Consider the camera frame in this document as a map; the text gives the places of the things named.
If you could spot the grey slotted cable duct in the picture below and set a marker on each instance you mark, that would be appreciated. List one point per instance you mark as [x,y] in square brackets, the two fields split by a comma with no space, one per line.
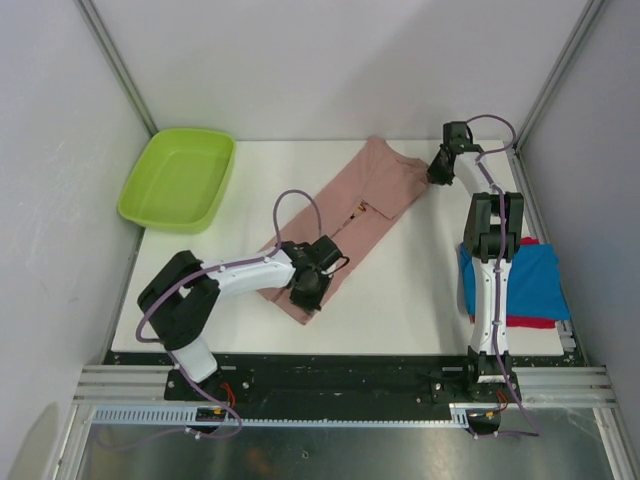
[196,416]

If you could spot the red t-shirt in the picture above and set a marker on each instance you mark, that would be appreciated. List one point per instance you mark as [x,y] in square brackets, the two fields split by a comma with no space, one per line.
[530,267]

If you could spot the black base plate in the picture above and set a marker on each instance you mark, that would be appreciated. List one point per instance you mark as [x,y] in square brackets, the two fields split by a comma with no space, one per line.
[250,378]

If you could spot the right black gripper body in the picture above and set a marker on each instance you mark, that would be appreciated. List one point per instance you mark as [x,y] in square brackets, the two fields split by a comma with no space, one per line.
[438,171]

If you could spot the green plastic tub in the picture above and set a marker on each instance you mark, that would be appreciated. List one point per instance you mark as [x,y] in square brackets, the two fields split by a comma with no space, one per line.
[179,180]

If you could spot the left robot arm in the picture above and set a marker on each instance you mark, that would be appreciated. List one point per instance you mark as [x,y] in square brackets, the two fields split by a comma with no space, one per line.
[178,302]

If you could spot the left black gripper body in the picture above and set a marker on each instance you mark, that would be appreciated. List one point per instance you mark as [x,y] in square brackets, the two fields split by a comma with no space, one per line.
[311,295]

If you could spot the aluminium frame rail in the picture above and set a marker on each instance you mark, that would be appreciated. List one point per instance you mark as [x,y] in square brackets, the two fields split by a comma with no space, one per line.
[541,387]

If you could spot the blue t-shirt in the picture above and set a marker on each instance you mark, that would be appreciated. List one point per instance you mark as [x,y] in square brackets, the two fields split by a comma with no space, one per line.
[534,294]

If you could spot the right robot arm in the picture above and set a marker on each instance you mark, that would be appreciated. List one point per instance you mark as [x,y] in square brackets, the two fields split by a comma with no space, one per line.
[491,238]

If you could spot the pink t-shirt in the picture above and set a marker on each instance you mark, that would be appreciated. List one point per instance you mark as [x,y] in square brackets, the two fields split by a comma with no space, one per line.
[360,205]

